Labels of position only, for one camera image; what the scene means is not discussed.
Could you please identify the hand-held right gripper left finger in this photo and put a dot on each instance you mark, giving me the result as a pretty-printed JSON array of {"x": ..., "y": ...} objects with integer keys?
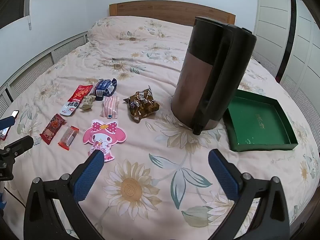
[{"x": 88, "y": 177}]

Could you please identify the black and brown pedal bin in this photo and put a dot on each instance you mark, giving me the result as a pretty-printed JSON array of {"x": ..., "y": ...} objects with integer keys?
[{"x": 200, "y": 80}]

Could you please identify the white slatted wall panel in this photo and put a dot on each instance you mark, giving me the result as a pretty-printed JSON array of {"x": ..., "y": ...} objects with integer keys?
[{"x": 37, "y": 67}]

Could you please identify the pink cartoon shaped packet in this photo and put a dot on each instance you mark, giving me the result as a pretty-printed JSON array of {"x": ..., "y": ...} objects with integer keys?
[{"x": 105, "y": 135}]

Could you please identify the red and white snack packet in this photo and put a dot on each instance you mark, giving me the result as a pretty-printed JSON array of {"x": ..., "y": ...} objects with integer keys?
[{"x": 75, "y": 100}]

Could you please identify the green tray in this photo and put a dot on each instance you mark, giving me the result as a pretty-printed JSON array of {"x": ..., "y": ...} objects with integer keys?
[{"x": 257, "y": 120}]

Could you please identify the small beige candy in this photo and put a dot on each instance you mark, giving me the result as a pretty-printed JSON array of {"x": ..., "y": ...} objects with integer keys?
[{"x": 87, "y": 103}]

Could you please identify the wooden bed headboard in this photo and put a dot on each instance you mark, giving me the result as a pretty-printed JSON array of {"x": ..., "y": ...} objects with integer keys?
[{"x": 172, "y": 11}]

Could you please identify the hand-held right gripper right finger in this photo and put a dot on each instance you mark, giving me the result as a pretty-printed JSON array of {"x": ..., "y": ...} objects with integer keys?
[{"x": 222, "y": 177}]

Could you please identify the dark red snack packet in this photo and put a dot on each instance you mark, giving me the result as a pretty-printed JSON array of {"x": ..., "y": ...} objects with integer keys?
[{"x": 52, "y": 130}]

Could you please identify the brown and gold snack packet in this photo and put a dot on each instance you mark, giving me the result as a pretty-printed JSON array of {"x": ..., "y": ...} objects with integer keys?
[{"x": 142, "y": 105}]

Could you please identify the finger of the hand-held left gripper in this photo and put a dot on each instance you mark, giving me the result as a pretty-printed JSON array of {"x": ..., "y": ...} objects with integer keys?
[
  {"x": 22, "y": 142},
  {"x": 7, "y": 122}
]

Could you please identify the pink striped snack packet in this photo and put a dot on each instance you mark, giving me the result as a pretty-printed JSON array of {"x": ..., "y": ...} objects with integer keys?
[{"x": 110, "y": 106}]

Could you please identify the red packet with clear window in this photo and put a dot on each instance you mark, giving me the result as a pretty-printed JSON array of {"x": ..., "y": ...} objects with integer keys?
[{"x": 68, "y": 137}]

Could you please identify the blue snack packet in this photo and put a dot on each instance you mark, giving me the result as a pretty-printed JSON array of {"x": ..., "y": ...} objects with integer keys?
[{"x": 103, "y": 87}]

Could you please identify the white wardrobe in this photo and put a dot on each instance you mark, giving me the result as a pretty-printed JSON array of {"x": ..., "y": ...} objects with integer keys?
[{"x": 282, "y": 17}]

